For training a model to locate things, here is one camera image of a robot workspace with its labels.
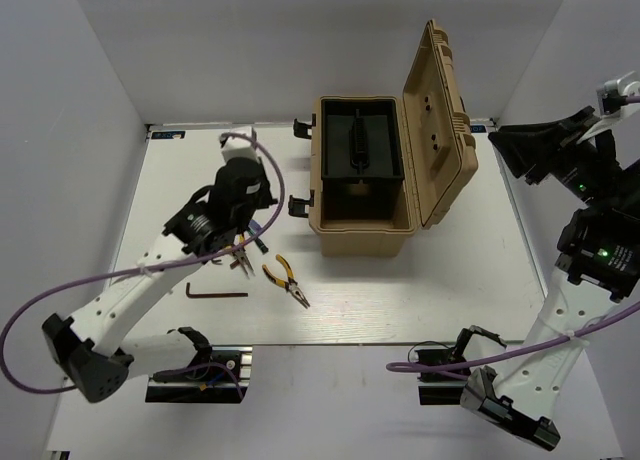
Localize black toolbox latch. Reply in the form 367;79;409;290
287;190;315;219
292;113;316;140

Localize black rear toolbox latch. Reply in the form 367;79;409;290
292;113;316;140

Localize yellow handled needle-nose pliers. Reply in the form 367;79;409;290
262;254;310;309

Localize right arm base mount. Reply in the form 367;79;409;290
407;335;507;406

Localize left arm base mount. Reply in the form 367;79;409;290
145;346;253;405

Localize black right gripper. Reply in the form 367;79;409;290
488;103;623;209

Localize tan plastic toolbox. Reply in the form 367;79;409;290
307;20;478;257

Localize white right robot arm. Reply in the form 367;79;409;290
451;107;639;451

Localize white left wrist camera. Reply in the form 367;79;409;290
219;126;259;164

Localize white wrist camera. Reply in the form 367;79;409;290
219;126;259;164
597;71;639;116

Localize black front toolbox latch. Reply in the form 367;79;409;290
287;190;315;219

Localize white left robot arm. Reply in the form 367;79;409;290
42;157;276;403

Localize black toolbox tray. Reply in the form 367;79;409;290
320;98;405;183

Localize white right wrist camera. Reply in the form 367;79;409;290
597;71;639;116

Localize large dark hex key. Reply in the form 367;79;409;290
185;282;249;299

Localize yellow handled small pliers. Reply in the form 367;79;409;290
221;232;255;279

